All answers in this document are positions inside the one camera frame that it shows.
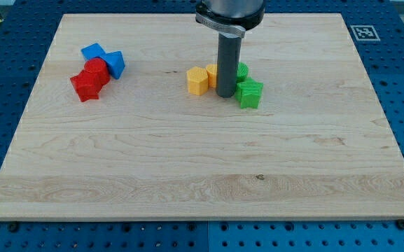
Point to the red cylinder block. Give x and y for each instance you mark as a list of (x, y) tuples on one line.
[(99, 67)]

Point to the wooden board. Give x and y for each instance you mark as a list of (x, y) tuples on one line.
[(318, 147)]

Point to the green cylinder block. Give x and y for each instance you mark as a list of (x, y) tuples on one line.
[(242, 72)]

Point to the white fiducial marker tag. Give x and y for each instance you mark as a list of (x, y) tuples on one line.
[(363, 32)]

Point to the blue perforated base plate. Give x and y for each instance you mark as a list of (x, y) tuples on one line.
[(26, 33)]

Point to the red star block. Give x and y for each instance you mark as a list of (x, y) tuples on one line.
[(86, 85)]

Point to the yellow hexagon block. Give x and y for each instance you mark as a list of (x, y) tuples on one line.
[(197, 80)]

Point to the green star block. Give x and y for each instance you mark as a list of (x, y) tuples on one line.
[(248, 93)]

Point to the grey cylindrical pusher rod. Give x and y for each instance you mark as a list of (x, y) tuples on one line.
[(229, 47)]

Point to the blue triangular block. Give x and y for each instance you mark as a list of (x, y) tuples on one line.
[(115, 63)]

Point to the blue cube block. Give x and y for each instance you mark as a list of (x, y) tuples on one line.
[(92, 51)]

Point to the yellow block behind rod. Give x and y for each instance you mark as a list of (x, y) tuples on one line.
[(212, 75)]

